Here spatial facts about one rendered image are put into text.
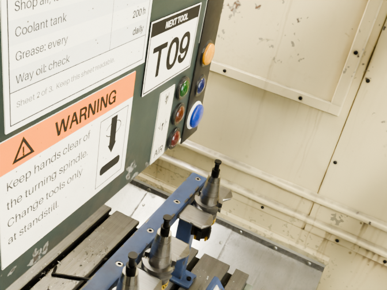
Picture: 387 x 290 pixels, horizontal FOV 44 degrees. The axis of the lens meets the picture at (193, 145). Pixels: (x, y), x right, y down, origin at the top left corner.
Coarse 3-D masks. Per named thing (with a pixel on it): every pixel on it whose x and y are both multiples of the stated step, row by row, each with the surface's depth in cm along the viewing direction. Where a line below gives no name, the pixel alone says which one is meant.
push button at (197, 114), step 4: (200, 104) 58; (196, 108) 57; (200, 108) 58; (192, 112) 57; (196, 112) 57; (200, 112) 58; (192, 116) 57; (196, 116) 57; (200, 116) 59; (192, 120) 57; (196, 120) 58; (192, 124) 58; (196, 124) 59
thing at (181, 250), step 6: (174, 240) 95; (180, 240) 95; (150, 246) 92; (174, 246) 93; (180, 246) 93; (186, 246) 94; (174, 252) 92; (180, 252) 92; (186, 252) 92; (180, 258) 91
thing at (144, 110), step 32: (160, 0) 40; (192, 0) 46; (0, 32) 26; (0, 64) 26; (192, 64) 53; (0, 96) 27; (0, 128) 28; (128, 160) 47; (64, 224) 40; (0, 256) 33; (32, 256) 37; (0, 288) 35
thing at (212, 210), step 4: (200, 192) 108; (196, 196) 106; (220, 196) 108; (196, 200) 105; (220, 200) 106; (196, 204) 104; (200, 204) 104; (220, 204) 106; (200, 208) 104; (204, 208) 103; (208, 208) 103; (212, 208) 103; (216, 208) 104; (220, 208) 107; (208, 212) 104; (212, 212) 105
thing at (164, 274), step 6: (144, 258) 88; (174, 258) 89; (144, 264) 87; (174, 264) 89; (150, 270) 86; (156, 270) 86; (162, 270) 86; (168, 270) 86; (156, 276) 87; (162, 276) 86; (168, 276) 88
